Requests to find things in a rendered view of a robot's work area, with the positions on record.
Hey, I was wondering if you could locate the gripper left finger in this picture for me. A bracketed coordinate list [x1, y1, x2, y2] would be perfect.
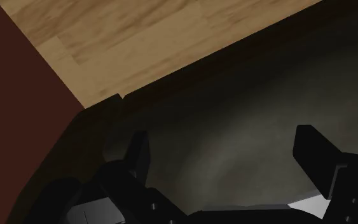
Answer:
[24, 130, 189, 224]

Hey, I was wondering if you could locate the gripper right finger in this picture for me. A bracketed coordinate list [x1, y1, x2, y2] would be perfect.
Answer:
[293, 124, 358, 224]

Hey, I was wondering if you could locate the dark grey table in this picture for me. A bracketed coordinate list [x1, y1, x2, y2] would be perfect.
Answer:
[6, 0, 358, 224]

